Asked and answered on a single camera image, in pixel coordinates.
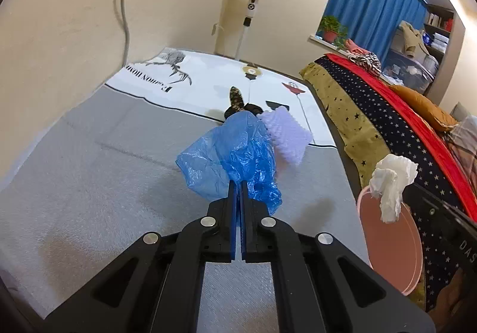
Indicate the pink cloth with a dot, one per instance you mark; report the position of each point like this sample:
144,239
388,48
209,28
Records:
352,45

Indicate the plaid cloth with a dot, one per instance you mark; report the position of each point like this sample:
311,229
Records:
465,139

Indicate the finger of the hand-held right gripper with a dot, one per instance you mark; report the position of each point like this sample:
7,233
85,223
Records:
243,236
233,228
419,197

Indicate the potted green plant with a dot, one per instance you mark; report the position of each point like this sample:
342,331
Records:
329,34

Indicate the red blanket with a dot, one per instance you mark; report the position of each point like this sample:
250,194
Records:
432,150

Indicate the white wall plug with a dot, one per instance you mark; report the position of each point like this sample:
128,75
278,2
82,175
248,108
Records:
215,29

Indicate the purple foam sheet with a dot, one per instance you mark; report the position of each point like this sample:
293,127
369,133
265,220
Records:
287,131

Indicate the dark bookshelf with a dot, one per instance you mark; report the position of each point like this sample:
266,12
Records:
439,19

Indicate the navy star-printed blanket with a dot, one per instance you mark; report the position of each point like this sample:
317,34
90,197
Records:
380,124

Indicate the beige jacket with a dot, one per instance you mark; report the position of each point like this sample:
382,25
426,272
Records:
410,38

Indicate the striped cloth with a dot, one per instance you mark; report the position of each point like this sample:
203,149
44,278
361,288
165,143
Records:
369,62

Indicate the blue plastic bag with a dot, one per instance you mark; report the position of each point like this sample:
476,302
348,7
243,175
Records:
238,146

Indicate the clear storage box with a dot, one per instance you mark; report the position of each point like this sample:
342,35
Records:
413,72

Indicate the orange pillow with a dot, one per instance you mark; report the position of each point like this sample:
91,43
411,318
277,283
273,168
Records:
421,103

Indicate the white printed cloth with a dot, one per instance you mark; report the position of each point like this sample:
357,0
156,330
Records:
208,83

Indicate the yellow star-printed sheet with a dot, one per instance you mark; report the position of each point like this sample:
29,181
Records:
346,109

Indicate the white tissue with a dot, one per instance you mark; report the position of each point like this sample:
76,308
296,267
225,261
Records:
391,180

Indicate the pink plastic bin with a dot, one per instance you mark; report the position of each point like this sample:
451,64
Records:
387,251

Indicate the white windowsill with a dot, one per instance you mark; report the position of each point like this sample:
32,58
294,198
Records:
319,41

